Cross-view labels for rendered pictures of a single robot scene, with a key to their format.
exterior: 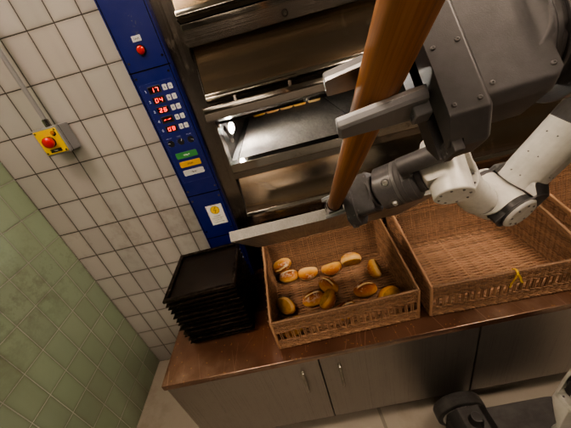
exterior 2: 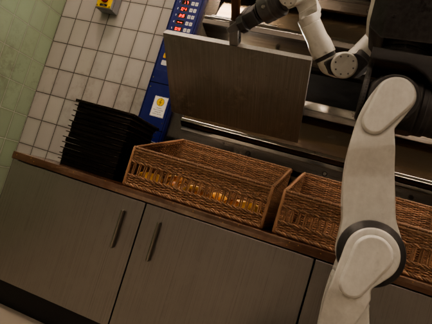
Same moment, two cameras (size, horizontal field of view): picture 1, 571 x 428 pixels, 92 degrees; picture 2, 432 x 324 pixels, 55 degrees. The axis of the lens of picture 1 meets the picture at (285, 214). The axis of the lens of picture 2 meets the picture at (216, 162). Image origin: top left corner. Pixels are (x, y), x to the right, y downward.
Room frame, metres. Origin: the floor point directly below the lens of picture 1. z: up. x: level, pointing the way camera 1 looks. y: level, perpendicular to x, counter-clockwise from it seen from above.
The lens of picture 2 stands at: (-0.77, -0.48, 0.66)
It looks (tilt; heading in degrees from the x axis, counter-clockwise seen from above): 4 degrees up; 12
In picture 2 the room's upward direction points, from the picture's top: 17 degrees clockwise
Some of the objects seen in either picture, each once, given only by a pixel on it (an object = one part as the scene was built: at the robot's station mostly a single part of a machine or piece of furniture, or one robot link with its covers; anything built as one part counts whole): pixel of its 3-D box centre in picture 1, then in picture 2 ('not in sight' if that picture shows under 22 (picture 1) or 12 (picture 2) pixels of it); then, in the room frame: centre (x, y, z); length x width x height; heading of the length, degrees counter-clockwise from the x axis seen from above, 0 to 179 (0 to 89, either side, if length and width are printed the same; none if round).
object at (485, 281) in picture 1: (469, 236); (361, 218); (0.85, -0.71, 0.72); 0.56 x 0.49 x 0.28; 85
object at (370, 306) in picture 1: (330, 267); (215, 175); (0.90, -0.12, 0.72); 0.56 x 0.49 x 0.28; 87
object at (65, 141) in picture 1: (57, 139); (108, 2); (1.19, 0.78, 1.46); 0.10 x 0.07 x 0.10; 86
